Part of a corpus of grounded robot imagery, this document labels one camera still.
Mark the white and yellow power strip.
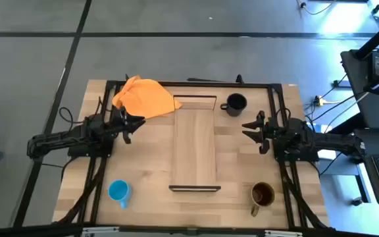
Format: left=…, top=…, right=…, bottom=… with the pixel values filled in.
left=313, top=95, right=328, bottom=107

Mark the brown ceramic mug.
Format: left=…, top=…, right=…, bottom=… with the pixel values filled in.
left=250, top=182, right=276, bottom=217

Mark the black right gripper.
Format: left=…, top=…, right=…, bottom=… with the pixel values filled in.
left=241, top=110, right=278, bottom=155

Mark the grey cart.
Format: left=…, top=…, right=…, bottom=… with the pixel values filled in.
left=340, top=49, right=379, bottom=130

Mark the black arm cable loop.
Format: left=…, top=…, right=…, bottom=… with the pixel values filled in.
left=59, top=107, right=88, bottom=125

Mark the silver frame bracket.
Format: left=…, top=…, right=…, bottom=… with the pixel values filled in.
left=81, top=226, right=120, bottom=237
left=264, top=229, right=304, bottom=237

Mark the black enamel mug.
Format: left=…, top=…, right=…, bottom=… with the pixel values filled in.
left=220, top=93, right=248, bottom=117

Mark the orange cloth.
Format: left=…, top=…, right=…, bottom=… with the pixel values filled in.
left=111, top=75, right=183, bottom=120

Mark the black floor cable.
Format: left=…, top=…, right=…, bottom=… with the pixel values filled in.
left=307, top=74, right=370, bottom=123

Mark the wooden shelf with black frame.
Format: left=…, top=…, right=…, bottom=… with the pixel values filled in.
left=168, top=94, right=222, bottom=193

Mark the black diagonal pole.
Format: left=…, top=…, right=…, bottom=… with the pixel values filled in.
left=353, top=13, right=379, bottom=61

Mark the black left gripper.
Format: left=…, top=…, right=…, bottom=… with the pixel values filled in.
left=109, top=106, right=146, bottom=145

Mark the black aluminium rig frame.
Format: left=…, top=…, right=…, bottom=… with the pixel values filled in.
left=53, top=74, right=335, bottom=237

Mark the blue mug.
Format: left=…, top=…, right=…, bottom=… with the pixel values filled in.
left=107, top=179, right=133, bottom=210

